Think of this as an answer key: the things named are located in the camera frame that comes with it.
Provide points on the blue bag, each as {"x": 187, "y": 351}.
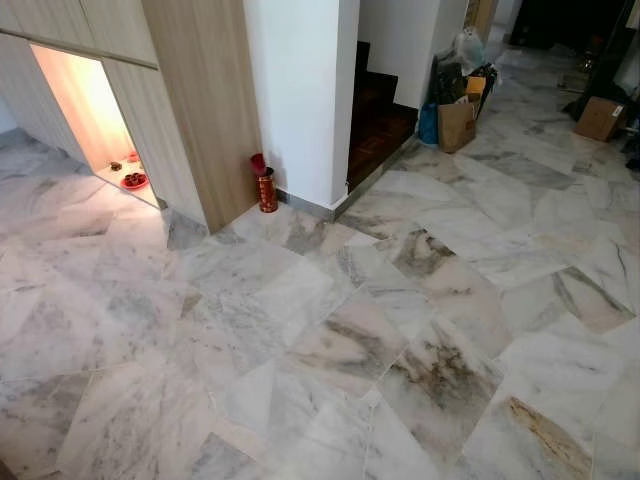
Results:
{"x": 427, "y": 125}

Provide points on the light wooden wall cabinet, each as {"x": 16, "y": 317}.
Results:
{"x": 180, "y": 90}

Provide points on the cardboard box white label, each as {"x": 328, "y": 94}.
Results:
{"x": 600, "y": 118}

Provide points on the red patterned metal canister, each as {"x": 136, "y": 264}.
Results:
{"x": 267, "y": 192}

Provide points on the black bag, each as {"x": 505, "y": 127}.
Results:
{"x": 450, "y": 82}

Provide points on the dark red cup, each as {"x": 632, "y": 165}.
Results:
{"x": 258, "y": 163}

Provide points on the red offering plate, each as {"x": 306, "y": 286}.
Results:
{"x": 133, "y": 181}

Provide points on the dark wooden staircase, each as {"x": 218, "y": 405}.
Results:
{"x": 378, "y": 118}

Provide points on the brown paper bag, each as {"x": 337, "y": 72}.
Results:
{"x": 456, "y": 125}

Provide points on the black furniture stand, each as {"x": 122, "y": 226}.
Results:
{"x": 605, "y": 60}

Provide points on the white plastic bag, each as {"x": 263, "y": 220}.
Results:
{"x": 469, "y": 48}

